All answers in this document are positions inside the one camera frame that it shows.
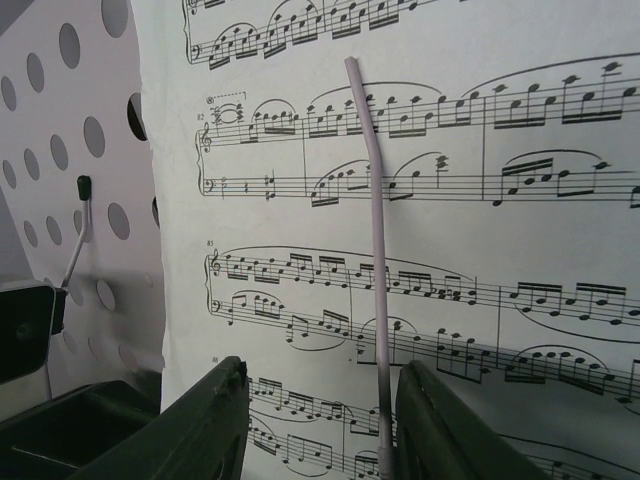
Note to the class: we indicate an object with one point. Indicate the white sheet music paper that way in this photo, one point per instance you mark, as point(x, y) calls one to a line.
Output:
point(509, 132)

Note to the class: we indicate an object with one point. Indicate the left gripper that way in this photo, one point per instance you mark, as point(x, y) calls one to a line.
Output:
point(202, 435)

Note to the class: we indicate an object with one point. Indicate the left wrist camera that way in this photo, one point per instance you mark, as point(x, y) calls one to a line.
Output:
point(32, 312)

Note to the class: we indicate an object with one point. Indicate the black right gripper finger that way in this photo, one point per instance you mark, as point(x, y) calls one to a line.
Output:
point(440, 437)

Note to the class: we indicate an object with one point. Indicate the white tripod music stand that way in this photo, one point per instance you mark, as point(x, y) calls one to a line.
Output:
point(75, 175)

